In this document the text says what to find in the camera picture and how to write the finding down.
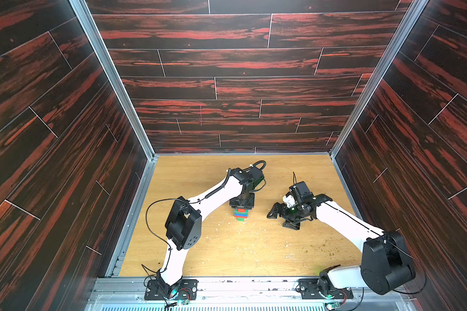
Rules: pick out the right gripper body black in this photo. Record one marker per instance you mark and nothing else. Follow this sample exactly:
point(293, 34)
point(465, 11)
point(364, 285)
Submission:
point(292, 212)

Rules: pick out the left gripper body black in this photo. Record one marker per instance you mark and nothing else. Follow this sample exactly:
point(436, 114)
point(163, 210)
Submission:
point(246, 202)

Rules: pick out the dark green 2x4 lego brick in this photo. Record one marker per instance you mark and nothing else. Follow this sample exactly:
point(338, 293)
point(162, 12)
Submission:
point(247, 214)

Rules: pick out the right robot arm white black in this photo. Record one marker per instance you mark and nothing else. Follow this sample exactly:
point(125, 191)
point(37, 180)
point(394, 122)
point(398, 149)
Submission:
point(385, 264)

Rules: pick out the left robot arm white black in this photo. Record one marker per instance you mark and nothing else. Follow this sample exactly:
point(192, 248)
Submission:
point(184, 222)

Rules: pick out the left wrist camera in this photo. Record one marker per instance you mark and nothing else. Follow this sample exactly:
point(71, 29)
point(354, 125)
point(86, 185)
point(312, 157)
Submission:
point(256, 177)

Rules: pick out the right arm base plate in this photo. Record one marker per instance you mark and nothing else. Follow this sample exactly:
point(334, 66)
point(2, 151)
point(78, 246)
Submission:
point(317, 288)

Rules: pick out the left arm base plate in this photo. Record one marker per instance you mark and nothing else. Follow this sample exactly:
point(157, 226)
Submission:
point(183, 290)

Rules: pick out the aluminium front rail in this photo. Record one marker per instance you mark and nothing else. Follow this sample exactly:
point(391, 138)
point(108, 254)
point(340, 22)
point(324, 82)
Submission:
point(237, 293)

